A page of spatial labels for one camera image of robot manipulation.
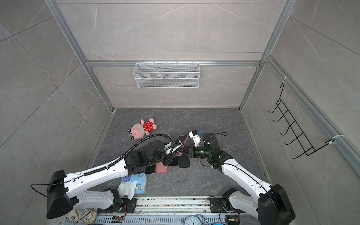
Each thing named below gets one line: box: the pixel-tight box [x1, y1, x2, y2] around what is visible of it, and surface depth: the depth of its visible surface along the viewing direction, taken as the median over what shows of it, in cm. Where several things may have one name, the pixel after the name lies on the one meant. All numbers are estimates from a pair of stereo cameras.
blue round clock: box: [184, 216, 202, 225], surface depth 67 cm
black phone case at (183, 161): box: [178, 154, 191, 168], surface depth 90 cm
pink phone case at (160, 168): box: [155, 161, 168, 174], surface depth 87 cm
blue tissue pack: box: [117, 173, 148, 201], surface depth 76 cm
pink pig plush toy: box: [127, 117, 158, 141], surface depth 101 cm
